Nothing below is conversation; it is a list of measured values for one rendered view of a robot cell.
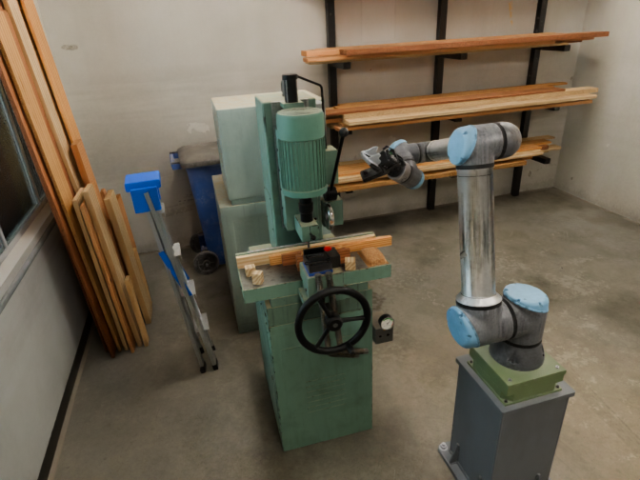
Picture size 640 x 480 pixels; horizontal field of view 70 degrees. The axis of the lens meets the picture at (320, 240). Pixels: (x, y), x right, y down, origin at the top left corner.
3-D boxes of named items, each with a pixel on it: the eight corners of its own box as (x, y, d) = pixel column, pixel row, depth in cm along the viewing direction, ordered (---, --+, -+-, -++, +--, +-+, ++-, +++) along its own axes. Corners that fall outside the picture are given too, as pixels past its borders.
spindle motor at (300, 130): (287, 202, 169) (280, 117, 155) (278, 188, 184) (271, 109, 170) (332, 196, 172) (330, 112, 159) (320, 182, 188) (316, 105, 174)
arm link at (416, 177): (404, 177, 202) (411, 195, 197) (388, 168, 193) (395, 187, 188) (421, 165, 197) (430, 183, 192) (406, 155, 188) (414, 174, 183)
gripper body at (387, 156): (385, 144, 175) (402, 154, 183) (368, 156, 179) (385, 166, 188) (391, 159, 171) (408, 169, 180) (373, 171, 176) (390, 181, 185)
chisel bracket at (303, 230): (302, 246, 182) (301, 227, 178) (295, 232, 194) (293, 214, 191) (320, 243, 184) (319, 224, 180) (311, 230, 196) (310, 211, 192)
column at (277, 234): (277, 264, 209) (260, 102, 177) (269, 243, 228) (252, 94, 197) (324, 255, 213) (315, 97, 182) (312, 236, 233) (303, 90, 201)
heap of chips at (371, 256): (368, 267, 182) (368, 259, 180) (356, 251, 194) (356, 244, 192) (389, 263, 184) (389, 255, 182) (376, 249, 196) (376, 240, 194)
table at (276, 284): (247, 318, 164) (245, 304, 162) (238, 277, 191) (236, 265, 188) (401, 288, 177) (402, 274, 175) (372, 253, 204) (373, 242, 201)
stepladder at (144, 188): (193, 378, 261) (122, 187, 206) (190, 351, 283) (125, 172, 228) (221, 369, 264) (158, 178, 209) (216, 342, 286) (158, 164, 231)
